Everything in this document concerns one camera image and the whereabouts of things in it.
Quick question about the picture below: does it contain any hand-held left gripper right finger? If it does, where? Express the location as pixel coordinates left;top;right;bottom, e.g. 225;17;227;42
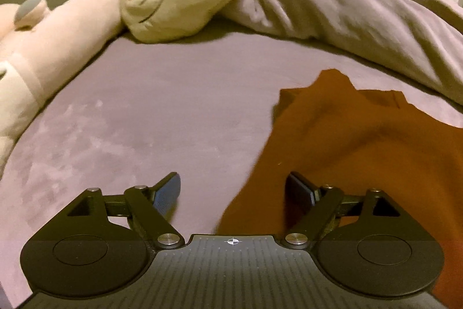
284;171;406;251

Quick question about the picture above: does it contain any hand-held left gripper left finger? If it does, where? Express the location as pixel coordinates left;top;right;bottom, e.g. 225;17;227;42
61;172;186;251

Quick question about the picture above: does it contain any brown knit cardigan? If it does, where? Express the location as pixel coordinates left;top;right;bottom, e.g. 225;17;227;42
216;68;463;303

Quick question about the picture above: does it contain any lilac bed sheet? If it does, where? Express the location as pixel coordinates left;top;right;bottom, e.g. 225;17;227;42
0;16;463;308

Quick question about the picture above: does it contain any pink plush toy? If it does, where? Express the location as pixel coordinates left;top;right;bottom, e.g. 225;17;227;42
0;0;126;179

